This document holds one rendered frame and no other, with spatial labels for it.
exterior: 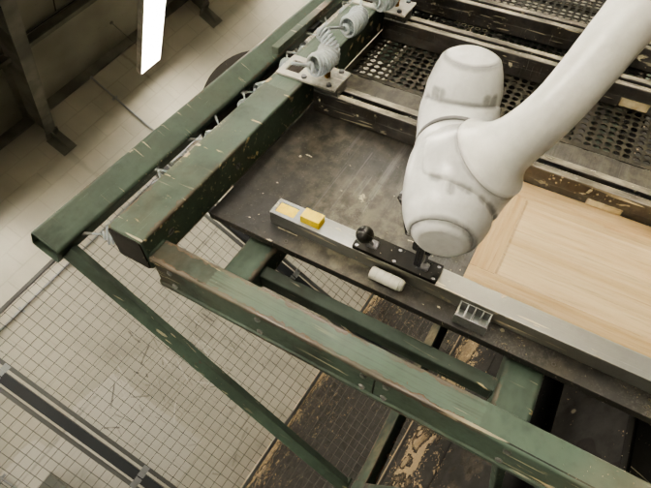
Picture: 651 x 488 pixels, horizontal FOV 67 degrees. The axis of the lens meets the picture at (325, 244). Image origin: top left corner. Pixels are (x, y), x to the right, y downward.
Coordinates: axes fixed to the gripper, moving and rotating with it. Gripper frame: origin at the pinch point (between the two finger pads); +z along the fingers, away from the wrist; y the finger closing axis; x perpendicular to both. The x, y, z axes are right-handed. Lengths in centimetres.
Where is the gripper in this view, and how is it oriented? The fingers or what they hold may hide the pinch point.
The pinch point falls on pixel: (421, 250)
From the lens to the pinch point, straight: 97.2
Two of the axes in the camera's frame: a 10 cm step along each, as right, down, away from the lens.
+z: 0.0, 6.1, 7.9
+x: 4.9, -6.9, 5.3
